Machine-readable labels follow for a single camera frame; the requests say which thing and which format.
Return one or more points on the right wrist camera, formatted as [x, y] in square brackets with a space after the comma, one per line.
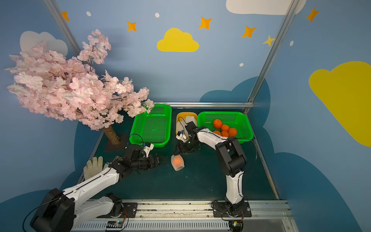
[182, 136]

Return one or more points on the right green plastic basket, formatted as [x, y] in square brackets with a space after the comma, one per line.
[236, 120]

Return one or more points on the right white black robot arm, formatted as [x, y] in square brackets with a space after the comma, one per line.
[232, 161]

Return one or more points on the right small circuit board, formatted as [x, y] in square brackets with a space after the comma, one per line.
[235, 226]

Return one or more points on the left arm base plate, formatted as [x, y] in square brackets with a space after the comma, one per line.
[126, 209]

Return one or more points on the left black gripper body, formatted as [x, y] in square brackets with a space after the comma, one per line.
[151, 161]

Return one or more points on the small circuit board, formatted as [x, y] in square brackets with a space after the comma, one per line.
[114, 226]
[235, 226]

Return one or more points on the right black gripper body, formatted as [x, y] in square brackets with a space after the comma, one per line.
[185, 145]

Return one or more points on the left green plastic basket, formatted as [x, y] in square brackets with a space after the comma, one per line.
[153, 127]

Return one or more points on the netted orange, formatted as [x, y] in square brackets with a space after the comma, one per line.
[177, 162]

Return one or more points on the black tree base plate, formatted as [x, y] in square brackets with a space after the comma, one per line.
[110, 147]

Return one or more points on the aluminium mounting rail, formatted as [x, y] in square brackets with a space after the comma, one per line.
[192, 215]

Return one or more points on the pink artificial blossom tree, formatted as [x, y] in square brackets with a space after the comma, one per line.
[47, 83]

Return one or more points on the peeled bare orange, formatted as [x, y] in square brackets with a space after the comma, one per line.
[217, 124]

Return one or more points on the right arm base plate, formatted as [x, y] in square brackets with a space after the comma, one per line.
[226, 209]

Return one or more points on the white work glove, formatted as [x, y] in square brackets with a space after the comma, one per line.
[93, 167]

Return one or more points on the green plastic basket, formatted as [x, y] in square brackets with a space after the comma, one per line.
[153, 127]
[236, 120]

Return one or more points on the left small circuit board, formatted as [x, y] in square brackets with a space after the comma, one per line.
[114, 226]

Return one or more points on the yellow plastic tub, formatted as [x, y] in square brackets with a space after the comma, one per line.
[181, 122]

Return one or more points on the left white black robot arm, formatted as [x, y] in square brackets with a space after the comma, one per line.
[63, 210]

